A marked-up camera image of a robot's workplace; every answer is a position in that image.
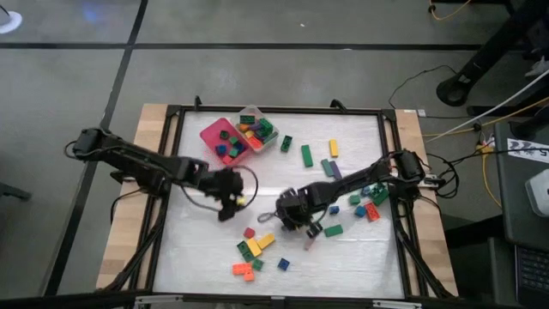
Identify white printed paper label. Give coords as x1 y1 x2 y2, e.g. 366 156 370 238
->
507 137 549 165

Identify white floor disc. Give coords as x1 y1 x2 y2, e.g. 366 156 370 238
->
0 10 23 35

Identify yellow floor cable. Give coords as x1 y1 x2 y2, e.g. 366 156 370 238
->
422 96 549 139
427 0 473 21

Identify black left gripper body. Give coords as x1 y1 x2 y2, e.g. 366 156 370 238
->
201 167 245 203

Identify white rounded device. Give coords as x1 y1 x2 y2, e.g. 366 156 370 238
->
525 168 549 218

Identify thin black floor cable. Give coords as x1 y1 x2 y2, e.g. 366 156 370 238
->
388 64 458 119

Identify yellow cable loop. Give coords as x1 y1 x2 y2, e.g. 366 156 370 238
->
475 143 503 209

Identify black floor stand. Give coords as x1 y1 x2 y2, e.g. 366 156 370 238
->
436 0 549 107

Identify black keyboard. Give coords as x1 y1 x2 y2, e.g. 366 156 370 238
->
514 244 549 308

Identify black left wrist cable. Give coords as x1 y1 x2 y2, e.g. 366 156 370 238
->
182 165 260 214

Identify pink plastic bin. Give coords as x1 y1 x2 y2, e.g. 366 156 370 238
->
199 117 255 167

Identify black aluminium table frame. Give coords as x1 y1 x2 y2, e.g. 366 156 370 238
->
96 102 458 301

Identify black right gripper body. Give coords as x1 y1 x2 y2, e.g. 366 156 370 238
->
274 187 318 231

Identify black arm base cables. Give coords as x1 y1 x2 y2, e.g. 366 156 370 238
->
424 152 461 199

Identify white floor cable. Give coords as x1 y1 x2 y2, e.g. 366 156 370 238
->
423 68 549 143

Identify dark grey floor object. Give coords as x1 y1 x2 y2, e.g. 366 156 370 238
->
0 182 33 202

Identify clear plastic bin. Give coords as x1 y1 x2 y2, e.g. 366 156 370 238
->
231 104 281 155

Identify wide yellow wooden block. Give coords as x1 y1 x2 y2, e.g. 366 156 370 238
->
256 233 276 251
245 238 263 258

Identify black gantry bar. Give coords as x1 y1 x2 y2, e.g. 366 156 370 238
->
0 288 549 309

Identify grey side cabinet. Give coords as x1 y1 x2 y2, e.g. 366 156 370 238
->
492 122 549 250

